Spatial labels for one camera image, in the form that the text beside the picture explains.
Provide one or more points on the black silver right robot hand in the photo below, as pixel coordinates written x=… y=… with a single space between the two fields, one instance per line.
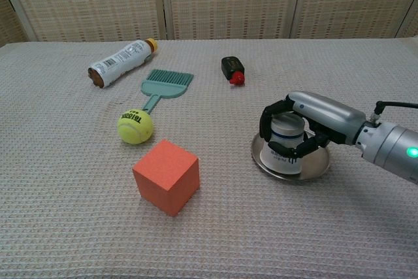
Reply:
x=330 y=114

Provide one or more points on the white paper cup blue stripe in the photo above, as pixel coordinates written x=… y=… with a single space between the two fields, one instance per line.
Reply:
x=285 y=128

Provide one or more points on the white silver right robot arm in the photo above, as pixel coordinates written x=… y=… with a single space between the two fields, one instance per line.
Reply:
x=392 y=148

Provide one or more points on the round metal dish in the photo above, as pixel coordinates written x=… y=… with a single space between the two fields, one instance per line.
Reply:
x=313 y=164

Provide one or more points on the woven bamboo folding screen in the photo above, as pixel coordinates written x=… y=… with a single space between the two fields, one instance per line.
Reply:
x=228 y=1

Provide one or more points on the teal plastic hand brush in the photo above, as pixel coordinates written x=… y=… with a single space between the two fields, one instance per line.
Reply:
x=166 y=88

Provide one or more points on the orange foam cube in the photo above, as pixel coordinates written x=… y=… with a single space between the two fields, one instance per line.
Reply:
x=166 y=174

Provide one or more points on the yellow tennis ball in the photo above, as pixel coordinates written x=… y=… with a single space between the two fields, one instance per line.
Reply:
x=134 y=130

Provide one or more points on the white labelled bottle orange cap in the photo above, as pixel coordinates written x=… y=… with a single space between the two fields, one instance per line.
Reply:
x=121 y=58

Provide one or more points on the beige waffle weave tablecloth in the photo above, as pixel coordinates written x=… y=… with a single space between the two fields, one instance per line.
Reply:
x=81 y=194

